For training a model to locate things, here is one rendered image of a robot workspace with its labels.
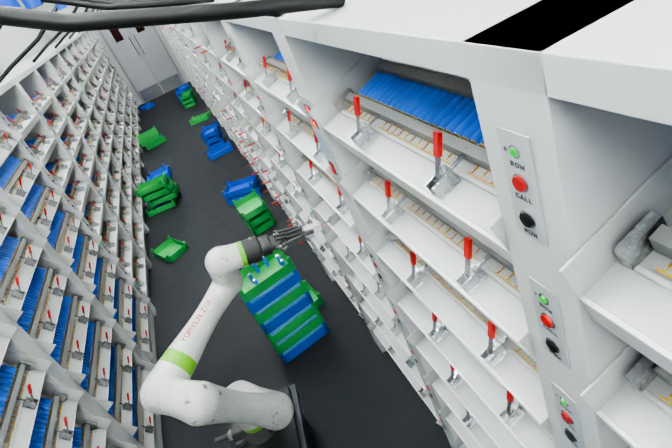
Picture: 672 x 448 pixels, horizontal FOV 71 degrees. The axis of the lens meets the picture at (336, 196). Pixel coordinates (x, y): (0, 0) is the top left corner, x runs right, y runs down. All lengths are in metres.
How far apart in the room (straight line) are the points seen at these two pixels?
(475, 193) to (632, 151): 0.23
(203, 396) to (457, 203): 1.07
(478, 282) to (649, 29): 0.51
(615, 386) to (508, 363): 0.31
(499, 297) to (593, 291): 0.28
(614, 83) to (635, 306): 0.23
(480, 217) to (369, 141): 0.34
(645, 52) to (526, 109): 0.11
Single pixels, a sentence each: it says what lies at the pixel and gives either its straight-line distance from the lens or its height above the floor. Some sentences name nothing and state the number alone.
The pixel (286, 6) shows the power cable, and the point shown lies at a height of 1.78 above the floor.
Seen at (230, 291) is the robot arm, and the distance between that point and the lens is 1.77.
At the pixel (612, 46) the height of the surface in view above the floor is 1.74.
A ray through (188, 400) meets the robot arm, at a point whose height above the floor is 0.90.
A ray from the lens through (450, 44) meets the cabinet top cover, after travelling 0.46.
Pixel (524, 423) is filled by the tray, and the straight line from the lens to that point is 1.09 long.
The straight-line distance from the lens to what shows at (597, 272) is 0.52.
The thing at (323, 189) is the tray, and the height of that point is 1.12.
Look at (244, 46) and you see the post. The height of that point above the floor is 1.61.
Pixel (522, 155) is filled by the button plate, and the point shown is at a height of 1.64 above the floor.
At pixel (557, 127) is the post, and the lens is 0.41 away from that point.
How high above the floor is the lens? 1.87
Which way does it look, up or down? 29 degrees down
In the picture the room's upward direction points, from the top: 24 degrees counter-clockwise
